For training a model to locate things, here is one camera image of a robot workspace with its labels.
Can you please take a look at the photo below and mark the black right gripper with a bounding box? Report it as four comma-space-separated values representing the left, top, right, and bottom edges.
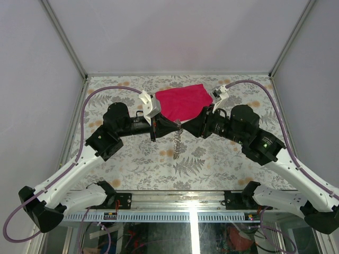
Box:
181, 103, 246, 145

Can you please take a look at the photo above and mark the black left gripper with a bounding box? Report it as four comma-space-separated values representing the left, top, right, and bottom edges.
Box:
118, 112, 181, 142

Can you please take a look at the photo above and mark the large metal keyring chain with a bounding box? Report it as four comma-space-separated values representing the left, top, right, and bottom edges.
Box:
172, 119, 185, 159

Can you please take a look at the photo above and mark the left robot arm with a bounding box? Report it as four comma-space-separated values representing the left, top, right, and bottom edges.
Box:
19, 102, 179, 233

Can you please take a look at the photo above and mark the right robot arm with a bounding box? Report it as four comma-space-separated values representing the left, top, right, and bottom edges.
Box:
182, 105, 338, 234

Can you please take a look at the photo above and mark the pink cloth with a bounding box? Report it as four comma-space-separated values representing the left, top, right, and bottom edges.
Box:
155, 84, 213, 122

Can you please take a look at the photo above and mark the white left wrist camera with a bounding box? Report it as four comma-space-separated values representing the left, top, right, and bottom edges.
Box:
139, 90, 161, 125

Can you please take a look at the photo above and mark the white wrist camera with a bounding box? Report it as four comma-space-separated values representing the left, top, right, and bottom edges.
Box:
139, 90, 161, 125
211, 85, 229, 113

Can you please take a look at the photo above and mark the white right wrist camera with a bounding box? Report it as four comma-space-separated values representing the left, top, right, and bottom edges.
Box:
211, 85, 229, 113

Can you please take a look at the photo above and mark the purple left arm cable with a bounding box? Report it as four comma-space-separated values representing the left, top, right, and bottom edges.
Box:
2, 86, 144, 243

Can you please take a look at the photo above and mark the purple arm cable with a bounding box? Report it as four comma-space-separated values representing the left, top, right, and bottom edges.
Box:
225, 80, 339, 202
2, 86, 144, 243

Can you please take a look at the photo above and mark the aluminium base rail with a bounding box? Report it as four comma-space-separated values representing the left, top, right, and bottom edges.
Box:
63, 190, 262, 223

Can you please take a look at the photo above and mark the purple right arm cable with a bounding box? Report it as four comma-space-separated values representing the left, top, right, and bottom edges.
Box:
225, 80, 339, 202

